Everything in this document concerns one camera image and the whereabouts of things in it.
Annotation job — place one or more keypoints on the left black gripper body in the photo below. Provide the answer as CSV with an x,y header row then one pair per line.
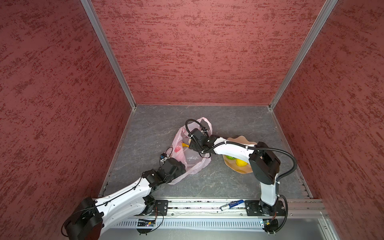
x,y
176,173

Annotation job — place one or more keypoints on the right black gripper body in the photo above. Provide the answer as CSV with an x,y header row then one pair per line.
x,y
196,147

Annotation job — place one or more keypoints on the pink translucent plastic bag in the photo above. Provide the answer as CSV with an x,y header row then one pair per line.
x,y
193,161

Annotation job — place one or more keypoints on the fake green fruit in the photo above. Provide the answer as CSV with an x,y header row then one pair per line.
x,y
231,158

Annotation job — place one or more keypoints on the pink faceted plastic bowl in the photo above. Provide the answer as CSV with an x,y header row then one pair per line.
x,y
235,164

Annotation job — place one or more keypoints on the fake yellow lemon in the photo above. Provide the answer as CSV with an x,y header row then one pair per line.
x,y
241,163

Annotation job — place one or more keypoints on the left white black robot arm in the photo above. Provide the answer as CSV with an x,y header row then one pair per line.
x,y
92,217

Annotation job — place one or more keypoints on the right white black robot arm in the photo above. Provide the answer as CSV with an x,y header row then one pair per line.
x,y
264,163

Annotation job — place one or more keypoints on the left small circuit board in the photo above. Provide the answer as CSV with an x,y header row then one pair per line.
x,y
142,223

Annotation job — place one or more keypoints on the small circuit board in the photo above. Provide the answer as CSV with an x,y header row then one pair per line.
x,y
270,226
142,223

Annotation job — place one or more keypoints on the blue white marker pen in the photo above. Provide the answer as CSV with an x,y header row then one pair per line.
x,y
231,205

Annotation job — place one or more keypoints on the right small circuit board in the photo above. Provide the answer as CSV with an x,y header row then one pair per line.
x,y
270,226

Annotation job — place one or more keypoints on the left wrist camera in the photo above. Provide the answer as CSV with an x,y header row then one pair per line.
x,y
163,158

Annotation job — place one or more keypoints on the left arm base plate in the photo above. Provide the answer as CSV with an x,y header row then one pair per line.
x,y
160,207

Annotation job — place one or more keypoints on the aluminium front rail frame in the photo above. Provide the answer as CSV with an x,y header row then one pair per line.
x,y
205,214

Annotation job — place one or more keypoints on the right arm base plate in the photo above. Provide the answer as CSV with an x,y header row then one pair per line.
x,y
260,209

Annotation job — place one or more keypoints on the left aluminium corner post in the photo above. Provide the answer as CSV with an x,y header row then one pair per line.
x,y
97,26

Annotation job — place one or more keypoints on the aluminium corner post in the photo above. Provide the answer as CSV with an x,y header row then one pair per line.
x,y
97,26
317,26

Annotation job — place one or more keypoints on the right aluminium corner post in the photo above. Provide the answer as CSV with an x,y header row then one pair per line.
x,y
317,26

